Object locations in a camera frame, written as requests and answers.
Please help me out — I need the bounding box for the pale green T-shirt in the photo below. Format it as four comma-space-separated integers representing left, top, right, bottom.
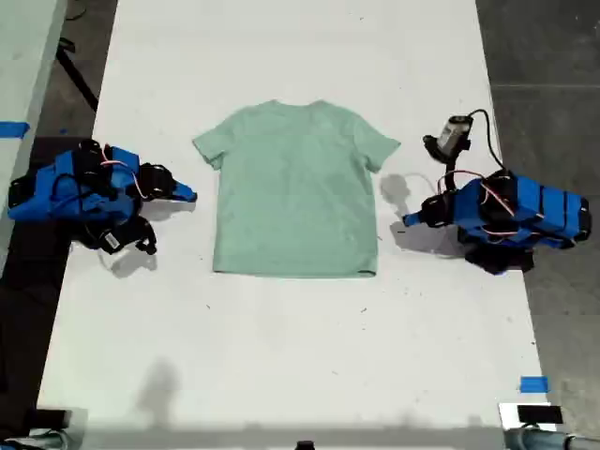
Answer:
190, 98, 402, 279

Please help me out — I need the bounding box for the black stand bar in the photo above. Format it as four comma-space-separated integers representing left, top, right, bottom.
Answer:
54, 37, 100, 113

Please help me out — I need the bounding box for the blue tape strip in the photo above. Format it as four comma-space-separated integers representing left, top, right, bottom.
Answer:
519, 375, 549, 394
0, 120, 30, 138

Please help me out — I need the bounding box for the pale side table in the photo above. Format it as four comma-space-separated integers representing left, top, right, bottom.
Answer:
0, 0, 70, 278

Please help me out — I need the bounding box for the white plate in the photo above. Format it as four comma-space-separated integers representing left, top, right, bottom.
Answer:
497, 401, 560, 430

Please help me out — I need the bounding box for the flat black box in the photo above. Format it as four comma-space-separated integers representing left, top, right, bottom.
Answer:
35, 408, 71, 428
517, 405, 563, 426

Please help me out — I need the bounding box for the grey blue tube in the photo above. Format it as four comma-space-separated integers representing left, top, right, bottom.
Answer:
503, 426, 600, 450
0, 433, 71, 450

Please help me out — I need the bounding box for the black camera box with sticker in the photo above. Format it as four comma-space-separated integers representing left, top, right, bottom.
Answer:
93, 227, 130, 256

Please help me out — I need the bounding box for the grey black camera box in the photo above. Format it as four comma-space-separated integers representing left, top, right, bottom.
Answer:
423, 115, 473, 164

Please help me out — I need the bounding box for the black camera cable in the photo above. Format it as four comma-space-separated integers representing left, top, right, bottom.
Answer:
466, 108, 505, 173

